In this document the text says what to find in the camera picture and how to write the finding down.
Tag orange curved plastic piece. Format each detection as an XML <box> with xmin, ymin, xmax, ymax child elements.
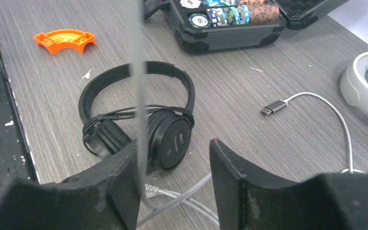
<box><xmin>34</xmin><ymin>29</ymin><xmax>96</xmax><ymax>55</ymax></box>

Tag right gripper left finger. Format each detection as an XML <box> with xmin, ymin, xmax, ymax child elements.
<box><xmin>0</xmin><ymin>142</ymin><xmax>140</xmax><ymax>230</ymax></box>

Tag black poker chip case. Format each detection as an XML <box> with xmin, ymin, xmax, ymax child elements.
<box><xmin>143</xmin><ymin>0</ymin><xmax>345</xmax><ymax>53</ymax></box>

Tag black wired headphones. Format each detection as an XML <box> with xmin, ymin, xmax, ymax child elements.
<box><xmin>78</xmin><ymin>61</ymin><xmax>195</xmax><ymax>172</ymax></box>

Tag white grey headphones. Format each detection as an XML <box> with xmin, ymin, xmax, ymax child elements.
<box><xmin>131</xmin><ymin>0</ymin><xmax>212</xmax><ymax>227</ymax></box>

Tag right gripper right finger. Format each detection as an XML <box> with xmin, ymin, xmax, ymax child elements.
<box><xmin>209</xmin><ymin>138</ymin><xmax>368</xmax><ymax>230</ymax></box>

